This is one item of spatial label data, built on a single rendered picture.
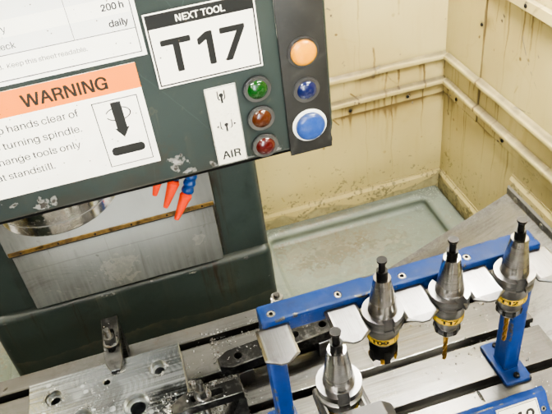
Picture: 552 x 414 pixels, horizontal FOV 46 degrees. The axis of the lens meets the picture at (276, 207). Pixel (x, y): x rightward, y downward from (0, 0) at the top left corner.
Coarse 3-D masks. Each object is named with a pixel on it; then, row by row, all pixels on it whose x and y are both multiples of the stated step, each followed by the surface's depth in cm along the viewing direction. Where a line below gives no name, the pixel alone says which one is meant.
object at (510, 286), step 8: (496, 264) 103; (496, 272) 101; (496, 280) 101; (504, 280) 100; (512, 280) 100; (520, 280) 100; (528, 280) 99; (504, 288) 101; (512, 288) 100; (520, 288) 101; (528, 288) 100
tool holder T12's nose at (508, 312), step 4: (496, 304) 106; (500, 304) 105; (496, 308) 106; (500, 308) 105; (504, 308) 105; (508, 308) 104; (512, 308) 104; (516, 308) 104; (520, 308) 105; (500, 312) 106; (504, 312) 105; (508, 312) 105; (512, 312) 104; (516, 312) 105; (520, 312) 105; (504, 316) 105; (508, 316) 105; (512, 316) 105
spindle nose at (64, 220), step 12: (84, 204) 80; (96, 204) 82; (108, 204) 84; (36, 216) 78; (48, 216) 79; (60, 216) 79; (72, 216) 80; (84, 216) 81; (96, 216) 82; (12, 228) 81; (24, 228) 80; (36, 228) 80; (48, 228) 80; (60, 228) 80; (72, 228) 81
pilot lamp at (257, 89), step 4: (256, 80) 61; (260, 80) 61; (252, 84) 61; (256, 84) 61; (260, 84) 61; (264, 84) 61; (248, 88) 61; (252, 88) 61; (256, 88) 61; (260, 88) 61; (264, 88) 62; (248, 92) 62; (252, 92) 61; (256, 92) 61; (260, 92) 62; (264, 92) 62; (252, 96) 62; (256, 96) 62; (260, 96) 62
